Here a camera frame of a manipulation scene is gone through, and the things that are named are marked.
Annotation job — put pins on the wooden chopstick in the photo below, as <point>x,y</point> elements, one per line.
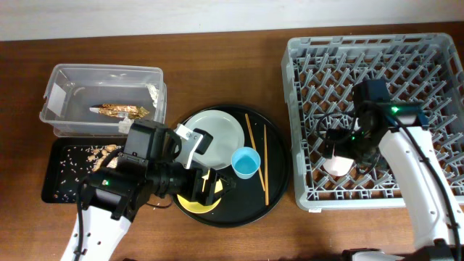
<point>267,198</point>
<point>255,148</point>

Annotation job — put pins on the grey-green plate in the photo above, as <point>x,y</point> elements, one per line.
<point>227,133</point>

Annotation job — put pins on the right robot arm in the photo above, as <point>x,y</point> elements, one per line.
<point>398,132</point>

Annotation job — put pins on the gold foil wrapper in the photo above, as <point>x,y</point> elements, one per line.
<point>120,110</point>

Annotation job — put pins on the clear plastic bin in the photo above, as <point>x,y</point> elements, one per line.
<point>87,85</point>

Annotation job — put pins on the crumpled white tissue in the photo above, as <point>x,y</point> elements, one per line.
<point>124,125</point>

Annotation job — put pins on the black rectangular tray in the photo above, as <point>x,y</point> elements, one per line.
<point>68,166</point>

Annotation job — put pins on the left wooden chopstick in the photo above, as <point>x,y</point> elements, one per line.
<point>255,148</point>

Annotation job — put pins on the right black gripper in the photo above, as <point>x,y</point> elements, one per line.
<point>342,135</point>

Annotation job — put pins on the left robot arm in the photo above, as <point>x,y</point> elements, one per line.
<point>155,160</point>

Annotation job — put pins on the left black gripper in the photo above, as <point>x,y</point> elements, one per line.
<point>193,193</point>

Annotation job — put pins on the grey dishwasher rack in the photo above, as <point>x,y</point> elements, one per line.
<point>318,76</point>

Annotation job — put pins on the round black tray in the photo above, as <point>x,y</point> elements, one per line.
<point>246,202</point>

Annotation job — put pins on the right wooden chopstick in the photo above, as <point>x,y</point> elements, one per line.
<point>267,198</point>

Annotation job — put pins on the white label on bin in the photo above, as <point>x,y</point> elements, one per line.
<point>56,99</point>

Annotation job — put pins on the pile of food scraps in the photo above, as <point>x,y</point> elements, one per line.
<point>99,154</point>

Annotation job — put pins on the pink plastic cup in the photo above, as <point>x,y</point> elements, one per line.
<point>338,166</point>

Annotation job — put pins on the yellow bowl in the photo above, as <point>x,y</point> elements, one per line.
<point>198,208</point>

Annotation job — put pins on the blue plastic cup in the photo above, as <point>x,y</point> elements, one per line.
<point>245,162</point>

